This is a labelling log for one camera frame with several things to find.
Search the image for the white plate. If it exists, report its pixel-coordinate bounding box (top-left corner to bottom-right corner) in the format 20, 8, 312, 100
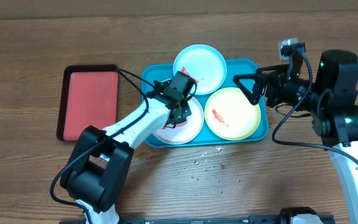
153, 98, 204, 147

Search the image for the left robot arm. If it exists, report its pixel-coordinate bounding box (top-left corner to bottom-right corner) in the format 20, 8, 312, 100
50, 72, 197, 223

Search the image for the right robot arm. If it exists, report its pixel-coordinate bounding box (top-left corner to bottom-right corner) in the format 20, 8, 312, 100
233, 50, 358, 223

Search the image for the teal plastic tray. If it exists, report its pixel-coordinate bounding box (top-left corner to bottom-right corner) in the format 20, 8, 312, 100
142, 58, 269, 148

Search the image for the dark red rectangular tray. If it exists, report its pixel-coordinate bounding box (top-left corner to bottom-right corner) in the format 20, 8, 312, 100
57, 64, 119, 141

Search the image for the yellow green plate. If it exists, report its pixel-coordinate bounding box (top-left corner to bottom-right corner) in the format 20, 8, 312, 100
204, 87, 262, 141

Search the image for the light blue plate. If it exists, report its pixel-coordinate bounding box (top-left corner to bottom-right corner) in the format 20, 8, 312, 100
173, 44, 227, 95

